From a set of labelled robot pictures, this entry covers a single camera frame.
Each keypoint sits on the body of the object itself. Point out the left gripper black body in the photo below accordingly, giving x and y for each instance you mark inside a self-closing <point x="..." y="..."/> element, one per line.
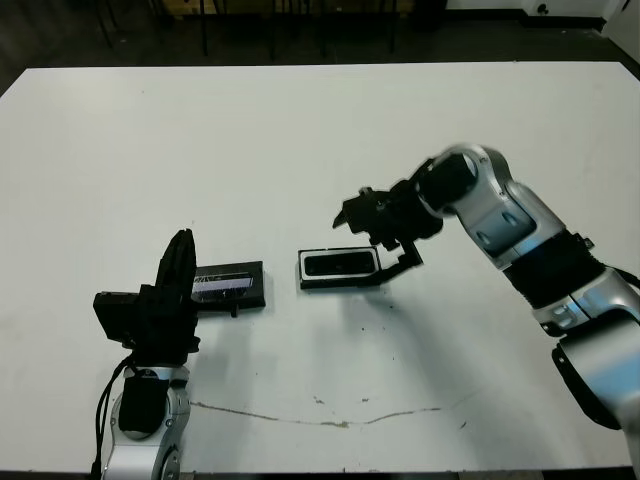
<point x="167" y="335"/>

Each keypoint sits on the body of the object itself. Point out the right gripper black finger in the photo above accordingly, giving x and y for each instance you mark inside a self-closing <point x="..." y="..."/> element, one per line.
<point x="395" y="275"/>
<point x="386" y="245"/>

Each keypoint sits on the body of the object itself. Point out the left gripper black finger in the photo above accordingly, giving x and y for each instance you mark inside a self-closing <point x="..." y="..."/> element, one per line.
<point x="187" y="272"/>
<point x="167" y="272"/>

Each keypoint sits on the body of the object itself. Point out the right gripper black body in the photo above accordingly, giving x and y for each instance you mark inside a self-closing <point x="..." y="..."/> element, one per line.
<point x="405" y="215"/>

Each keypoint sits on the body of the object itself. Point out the black box lid shiny print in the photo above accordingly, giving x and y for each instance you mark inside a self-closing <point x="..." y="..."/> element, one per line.
<point x="252" y="295"/>

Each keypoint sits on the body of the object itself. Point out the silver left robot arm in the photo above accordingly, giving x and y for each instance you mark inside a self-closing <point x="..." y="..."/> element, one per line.
<point x="172" y="405"/>

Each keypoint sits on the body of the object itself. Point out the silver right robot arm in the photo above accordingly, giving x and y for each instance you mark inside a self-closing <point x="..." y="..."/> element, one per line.
<point x="525" y="215"/>

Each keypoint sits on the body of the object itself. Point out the black box with white insert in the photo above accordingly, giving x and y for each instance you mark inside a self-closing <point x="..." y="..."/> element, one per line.
<point x="310" y="284"/>

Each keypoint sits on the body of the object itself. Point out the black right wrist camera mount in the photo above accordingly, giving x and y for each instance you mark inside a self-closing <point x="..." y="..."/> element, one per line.
<point x="357" y="212"/>

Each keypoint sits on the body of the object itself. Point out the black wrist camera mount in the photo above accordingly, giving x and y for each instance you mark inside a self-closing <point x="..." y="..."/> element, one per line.
<point x="117" y="315"/>
<point x="357" y="212"/>

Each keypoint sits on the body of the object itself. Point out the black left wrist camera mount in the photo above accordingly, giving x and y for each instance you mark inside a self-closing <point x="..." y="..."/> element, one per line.
<point x="117" y="315"/>

